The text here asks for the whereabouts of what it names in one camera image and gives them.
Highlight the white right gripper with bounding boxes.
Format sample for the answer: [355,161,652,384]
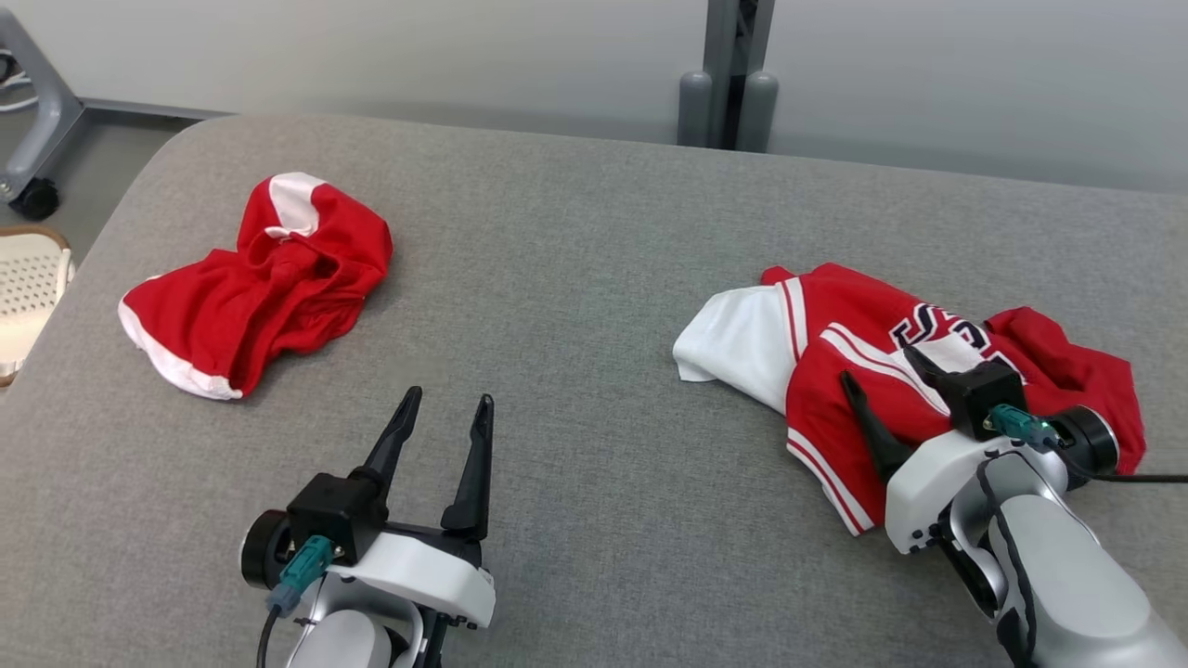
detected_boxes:
[840,343,1068,556]

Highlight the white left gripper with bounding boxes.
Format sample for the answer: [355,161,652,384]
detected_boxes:
[325,387,497,632]

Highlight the red Bulls 23 jersey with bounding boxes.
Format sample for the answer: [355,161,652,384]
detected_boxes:
[673,263,1147,537]

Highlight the red Bulls shorts white hem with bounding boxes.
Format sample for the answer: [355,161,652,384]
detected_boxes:
[118,172,394,402]

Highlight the beige perforated laundry basket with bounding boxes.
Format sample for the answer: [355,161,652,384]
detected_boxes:
[0,225,77,389]

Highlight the right teal plug black cable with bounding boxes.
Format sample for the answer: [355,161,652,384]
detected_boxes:
[986,404,1188,485]

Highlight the teal plug black cable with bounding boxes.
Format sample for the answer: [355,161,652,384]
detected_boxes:
[258,535,335,668]
[986,404,1188,485]

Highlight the black cable along right arm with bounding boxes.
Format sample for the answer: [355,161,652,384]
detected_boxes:
[975,455,1039,668]

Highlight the left teal plug black cable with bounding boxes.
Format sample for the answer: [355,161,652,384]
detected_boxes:
[258,535,335,668]

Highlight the grey partition post with feet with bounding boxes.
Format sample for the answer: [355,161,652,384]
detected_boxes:
[678,0,779,152]

